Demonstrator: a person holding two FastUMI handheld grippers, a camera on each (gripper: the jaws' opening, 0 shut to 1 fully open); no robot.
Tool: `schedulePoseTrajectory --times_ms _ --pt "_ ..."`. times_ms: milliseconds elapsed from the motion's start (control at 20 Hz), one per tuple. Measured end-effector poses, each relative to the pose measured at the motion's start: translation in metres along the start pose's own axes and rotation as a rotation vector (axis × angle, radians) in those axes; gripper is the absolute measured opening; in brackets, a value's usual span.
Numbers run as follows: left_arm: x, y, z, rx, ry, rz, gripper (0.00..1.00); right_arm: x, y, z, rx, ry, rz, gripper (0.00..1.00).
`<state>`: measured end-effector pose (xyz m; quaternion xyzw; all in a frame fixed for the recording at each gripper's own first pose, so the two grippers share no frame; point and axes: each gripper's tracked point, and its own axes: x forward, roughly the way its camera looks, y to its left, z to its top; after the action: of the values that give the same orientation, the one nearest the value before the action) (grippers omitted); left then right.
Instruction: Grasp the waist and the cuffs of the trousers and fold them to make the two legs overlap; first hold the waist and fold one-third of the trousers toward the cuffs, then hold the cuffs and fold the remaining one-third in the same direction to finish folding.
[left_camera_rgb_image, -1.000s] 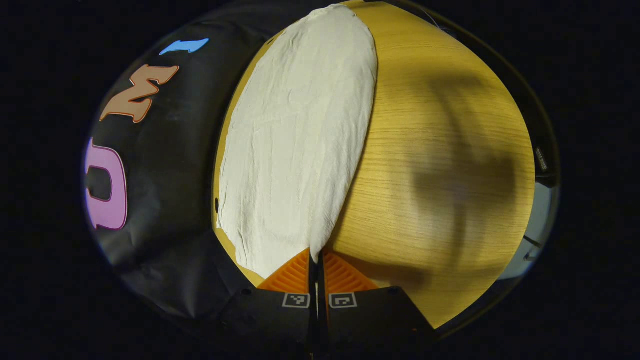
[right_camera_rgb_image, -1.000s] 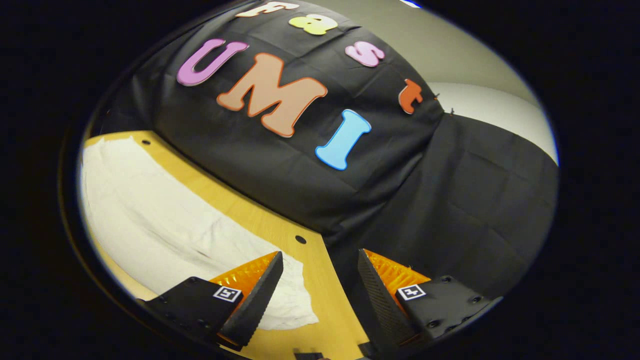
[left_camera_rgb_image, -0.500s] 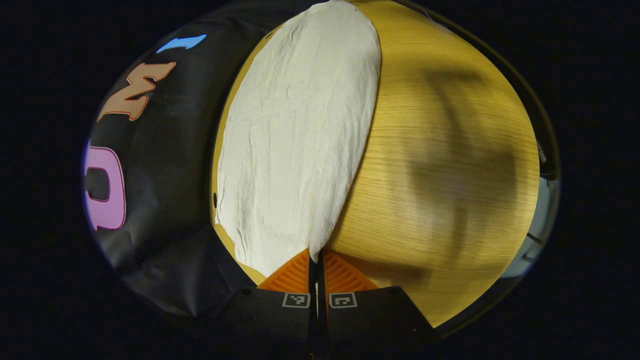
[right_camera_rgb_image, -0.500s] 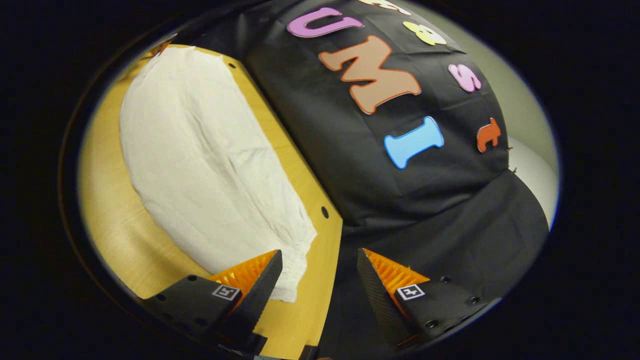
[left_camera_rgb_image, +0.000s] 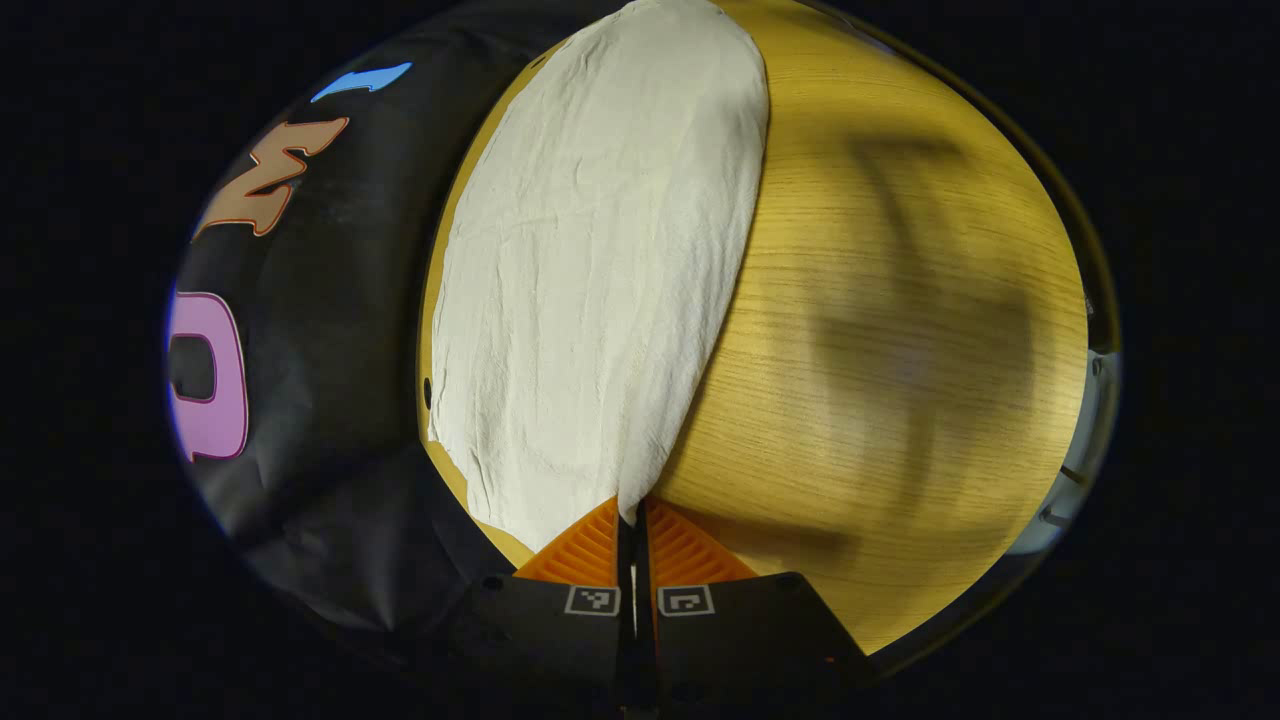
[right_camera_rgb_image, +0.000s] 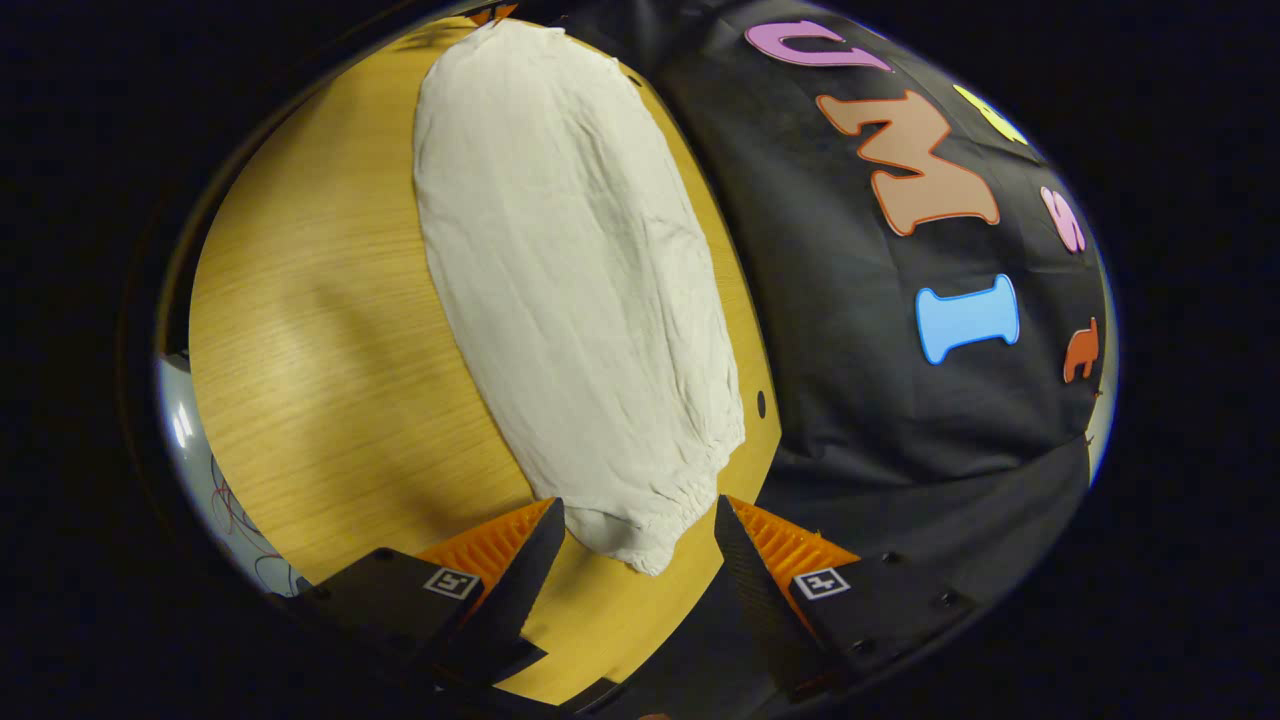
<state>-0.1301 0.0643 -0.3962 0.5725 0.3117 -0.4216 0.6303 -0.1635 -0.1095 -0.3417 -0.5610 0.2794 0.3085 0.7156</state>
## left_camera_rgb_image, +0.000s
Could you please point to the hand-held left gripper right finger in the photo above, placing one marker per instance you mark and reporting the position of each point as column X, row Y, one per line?
column 740, row 630

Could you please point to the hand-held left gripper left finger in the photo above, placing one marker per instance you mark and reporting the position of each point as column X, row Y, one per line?
column 540, row 630

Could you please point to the cream white jeans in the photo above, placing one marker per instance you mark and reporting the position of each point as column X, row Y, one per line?
column 600, row 270

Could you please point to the black backdrop cloth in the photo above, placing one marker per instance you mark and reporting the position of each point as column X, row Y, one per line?
column 340, row 400

